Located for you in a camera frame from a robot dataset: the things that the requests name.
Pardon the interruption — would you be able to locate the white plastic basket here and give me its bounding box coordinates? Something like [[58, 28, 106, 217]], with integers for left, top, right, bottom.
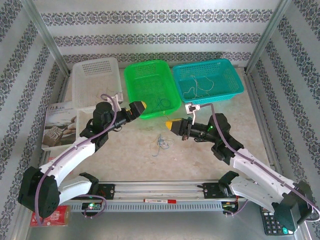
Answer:
[[71, 57, 123, 115]]

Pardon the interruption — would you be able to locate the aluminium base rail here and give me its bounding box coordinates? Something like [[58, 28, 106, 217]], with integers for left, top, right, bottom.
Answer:
[[24, 178, 267, 202]]

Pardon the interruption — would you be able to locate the teal plastic basket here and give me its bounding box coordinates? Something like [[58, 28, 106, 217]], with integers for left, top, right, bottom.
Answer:
[[171, 58, 245, 107]]

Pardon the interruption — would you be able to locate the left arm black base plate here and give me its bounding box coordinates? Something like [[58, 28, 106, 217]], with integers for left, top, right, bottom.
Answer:
[[94, 183, 116, 201]]

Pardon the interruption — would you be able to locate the circuit board with green light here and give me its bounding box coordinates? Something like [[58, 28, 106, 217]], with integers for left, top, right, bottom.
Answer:
[[81, 201, 102, 211]]

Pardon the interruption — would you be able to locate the black desk calculator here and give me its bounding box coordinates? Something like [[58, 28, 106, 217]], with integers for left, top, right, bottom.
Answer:
[[259, 206, 295, 236]]

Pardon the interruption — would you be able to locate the red foil packet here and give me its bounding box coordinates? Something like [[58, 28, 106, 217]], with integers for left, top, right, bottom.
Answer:
[[29, 205, 72, 227]]

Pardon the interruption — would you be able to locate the book with stone cover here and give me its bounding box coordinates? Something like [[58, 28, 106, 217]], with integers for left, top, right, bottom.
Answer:
[[41, 101, 81, 152]]

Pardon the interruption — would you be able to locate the green plastic basket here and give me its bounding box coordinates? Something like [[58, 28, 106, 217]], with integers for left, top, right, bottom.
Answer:
[[123, 59, 182, 120]]

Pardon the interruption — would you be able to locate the grey slotted cable duct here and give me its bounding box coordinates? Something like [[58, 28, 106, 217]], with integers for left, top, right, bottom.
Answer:
[[71, 201, 224, 213]]

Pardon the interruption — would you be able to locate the thin blue cable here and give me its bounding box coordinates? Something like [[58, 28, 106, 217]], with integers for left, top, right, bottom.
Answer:
[[151, 133, 167, 158], [149, 97, 173, 113]]

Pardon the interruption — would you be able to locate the red white marker pen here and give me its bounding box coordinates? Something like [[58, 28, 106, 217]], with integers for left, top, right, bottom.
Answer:
[[143, 198, 177, 204]]

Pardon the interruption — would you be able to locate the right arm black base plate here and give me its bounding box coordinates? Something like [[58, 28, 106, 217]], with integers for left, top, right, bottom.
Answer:
[[196, 182, 249, 200]]

